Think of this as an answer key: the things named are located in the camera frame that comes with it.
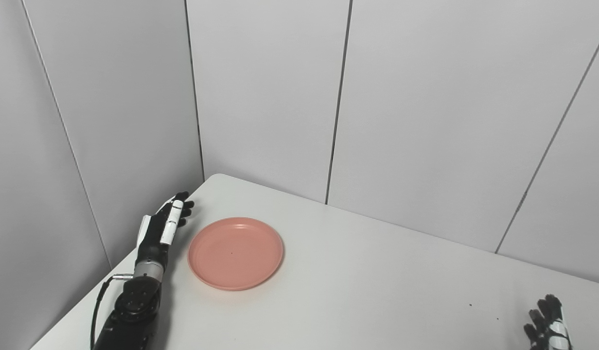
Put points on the pink plate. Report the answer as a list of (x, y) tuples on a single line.
[(235, 253)]

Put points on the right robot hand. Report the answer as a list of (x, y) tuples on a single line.
[(547, 325)]

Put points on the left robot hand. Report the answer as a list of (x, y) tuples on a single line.
[(158, 233)]

